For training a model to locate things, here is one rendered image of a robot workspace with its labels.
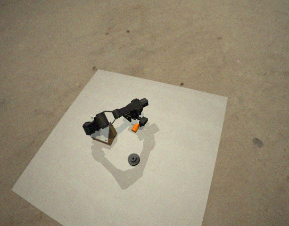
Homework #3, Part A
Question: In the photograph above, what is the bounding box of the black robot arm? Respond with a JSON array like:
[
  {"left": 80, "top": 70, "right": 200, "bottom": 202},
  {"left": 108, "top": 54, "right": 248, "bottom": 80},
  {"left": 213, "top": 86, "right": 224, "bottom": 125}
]
[{"left": 83, "top": 98, "right": 149, "bottom": 135}]

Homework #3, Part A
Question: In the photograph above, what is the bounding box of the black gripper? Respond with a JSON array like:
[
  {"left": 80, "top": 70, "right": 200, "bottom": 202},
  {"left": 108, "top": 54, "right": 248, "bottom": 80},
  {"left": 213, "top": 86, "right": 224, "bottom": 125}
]
[{"left": 123, "top": 112, "right": 148, "bottom": 127}]

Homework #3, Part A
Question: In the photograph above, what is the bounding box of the orange cylinder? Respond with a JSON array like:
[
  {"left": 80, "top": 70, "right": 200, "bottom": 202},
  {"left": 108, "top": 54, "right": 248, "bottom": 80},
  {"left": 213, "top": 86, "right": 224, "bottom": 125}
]
[{"left": 132, "top": 123, "right": 140, "bottom": 133}]

